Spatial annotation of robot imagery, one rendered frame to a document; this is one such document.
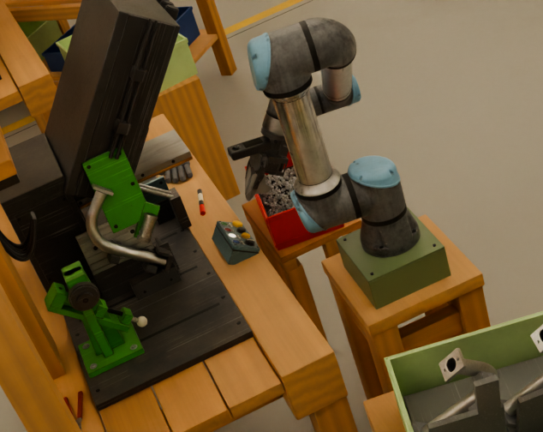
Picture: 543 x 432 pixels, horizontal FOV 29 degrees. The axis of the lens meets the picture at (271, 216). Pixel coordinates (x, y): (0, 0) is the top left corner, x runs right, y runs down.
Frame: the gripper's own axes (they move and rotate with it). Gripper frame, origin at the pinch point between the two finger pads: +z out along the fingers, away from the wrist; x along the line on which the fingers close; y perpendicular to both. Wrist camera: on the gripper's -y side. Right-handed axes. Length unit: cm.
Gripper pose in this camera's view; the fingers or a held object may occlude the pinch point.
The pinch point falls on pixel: (247, 195)
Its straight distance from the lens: 288.8
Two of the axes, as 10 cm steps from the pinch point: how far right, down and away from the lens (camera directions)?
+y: 8.9, 1.1, 4.5
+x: -3.5, -4.5, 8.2
